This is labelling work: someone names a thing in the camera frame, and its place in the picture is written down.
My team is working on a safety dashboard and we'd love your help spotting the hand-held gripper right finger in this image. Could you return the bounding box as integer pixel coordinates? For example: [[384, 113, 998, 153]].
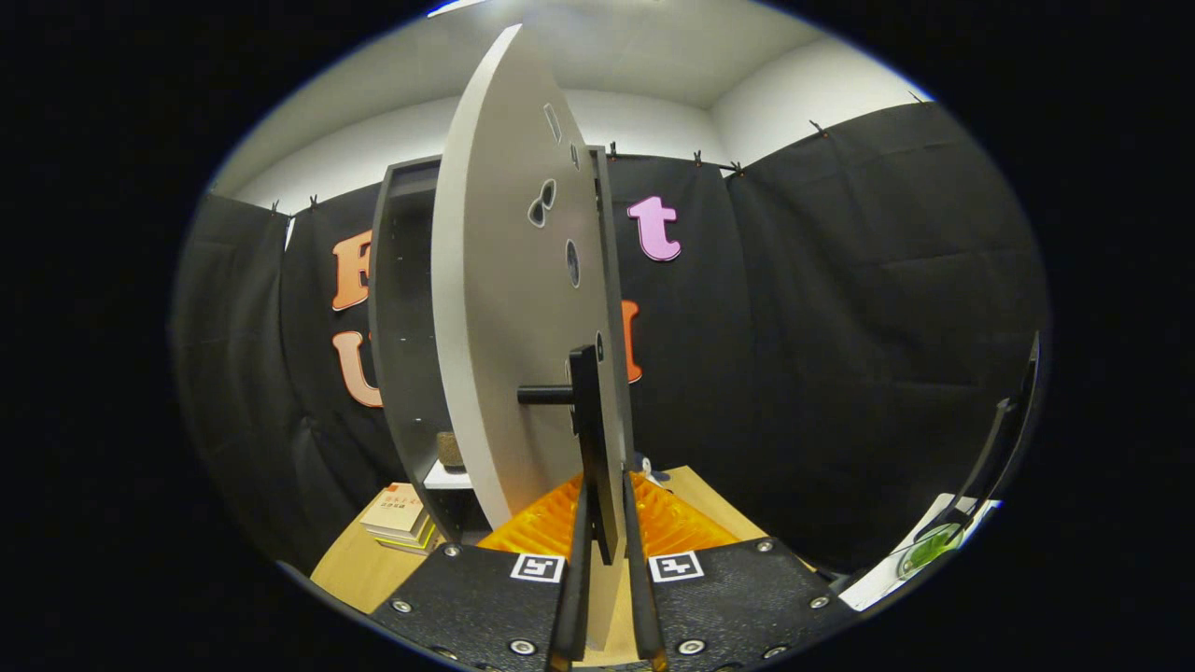
[[622, 469, 860, 672]]

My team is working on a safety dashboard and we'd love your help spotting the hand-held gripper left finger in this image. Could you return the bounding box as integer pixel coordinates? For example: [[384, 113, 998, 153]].
[[369, 471, 592, 672]]

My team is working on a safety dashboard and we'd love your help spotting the dark grey shoe cabinet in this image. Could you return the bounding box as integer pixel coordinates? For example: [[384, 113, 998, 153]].
[[369, 145, 636, 547]]

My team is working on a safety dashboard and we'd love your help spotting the grey cover book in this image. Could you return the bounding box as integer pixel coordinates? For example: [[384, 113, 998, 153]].
[[378, 530, 440, 557]]

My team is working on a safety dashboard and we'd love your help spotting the yellow edged book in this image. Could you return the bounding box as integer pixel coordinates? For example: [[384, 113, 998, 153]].
[[372, 519, 438, 550]]

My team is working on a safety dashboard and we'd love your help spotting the beige cover book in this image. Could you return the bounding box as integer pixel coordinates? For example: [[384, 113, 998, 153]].
[[360, 483, 432, 540]]

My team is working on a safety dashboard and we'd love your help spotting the white sheet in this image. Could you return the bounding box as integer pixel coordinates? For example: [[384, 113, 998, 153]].
[[840, 495, 1002, 612]]

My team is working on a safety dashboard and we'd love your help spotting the green round object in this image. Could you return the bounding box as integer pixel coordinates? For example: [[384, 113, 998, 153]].
[[898, 525, 963, 575]]

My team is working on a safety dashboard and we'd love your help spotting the black backdrop cloth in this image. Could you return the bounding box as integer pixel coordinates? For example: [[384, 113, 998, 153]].
[[173, 101, 1051, 575]]

